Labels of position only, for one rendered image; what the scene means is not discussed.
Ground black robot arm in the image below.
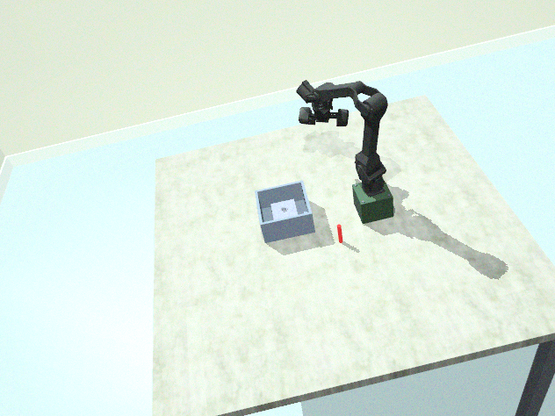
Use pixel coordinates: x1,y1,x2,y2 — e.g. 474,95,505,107
296,80,388,197

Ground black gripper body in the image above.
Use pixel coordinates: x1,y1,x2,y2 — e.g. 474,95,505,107
299,107,349,126

